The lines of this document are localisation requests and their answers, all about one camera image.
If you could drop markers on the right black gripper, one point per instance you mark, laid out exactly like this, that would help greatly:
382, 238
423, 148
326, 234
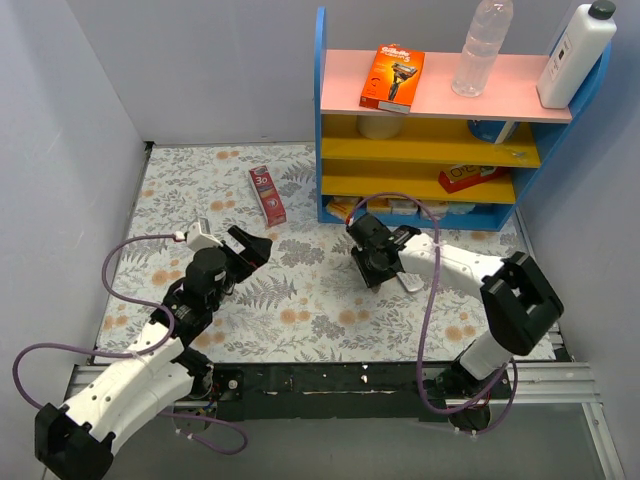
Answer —
370, 267

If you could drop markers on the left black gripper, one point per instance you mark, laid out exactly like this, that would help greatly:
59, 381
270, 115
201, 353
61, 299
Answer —
233, 260

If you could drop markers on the white remote control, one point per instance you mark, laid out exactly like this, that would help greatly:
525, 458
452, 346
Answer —
412, 283

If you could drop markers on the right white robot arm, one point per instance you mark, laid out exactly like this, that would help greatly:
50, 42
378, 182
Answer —
518, 300

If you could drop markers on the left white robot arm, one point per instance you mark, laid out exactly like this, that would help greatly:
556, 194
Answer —
80, 438

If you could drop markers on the red toothpaste box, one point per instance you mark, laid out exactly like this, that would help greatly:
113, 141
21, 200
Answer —
267, 196

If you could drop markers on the yellow orange box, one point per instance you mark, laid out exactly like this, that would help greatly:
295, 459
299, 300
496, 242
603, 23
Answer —
340, 207

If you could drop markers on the floral table mat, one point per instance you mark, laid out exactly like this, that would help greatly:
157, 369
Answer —
309, 303

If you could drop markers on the red box on shelf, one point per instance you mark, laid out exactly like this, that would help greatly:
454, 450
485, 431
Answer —
461, 177

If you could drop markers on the blue yellow pink shelf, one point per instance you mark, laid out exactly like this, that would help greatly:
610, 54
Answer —
435, 134

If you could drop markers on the white cup on shelf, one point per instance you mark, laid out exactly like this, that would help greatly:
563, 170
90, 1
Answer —
379, 127

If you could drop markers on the blue white container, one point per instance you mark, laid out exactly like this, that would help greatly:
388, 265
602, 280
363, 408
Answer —
492, 131

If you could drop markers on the orange razor box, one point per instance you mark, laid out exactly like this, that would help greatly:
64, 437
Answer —
392, 80

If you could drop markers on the clear plastic water bottle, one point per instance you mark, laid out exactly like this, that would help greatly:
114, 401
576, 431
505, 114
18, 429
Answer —
485, 37

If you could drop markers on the white bottle black cap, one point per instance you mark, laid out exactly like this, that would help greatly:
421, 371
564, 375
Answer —
584, 39

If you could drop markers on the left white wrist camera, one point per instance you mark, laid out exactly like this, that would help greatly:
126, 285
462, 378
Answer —
198, 236

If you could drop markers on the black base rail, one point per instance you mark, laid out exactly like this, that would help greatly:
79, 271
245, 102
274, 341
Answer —
382, 390

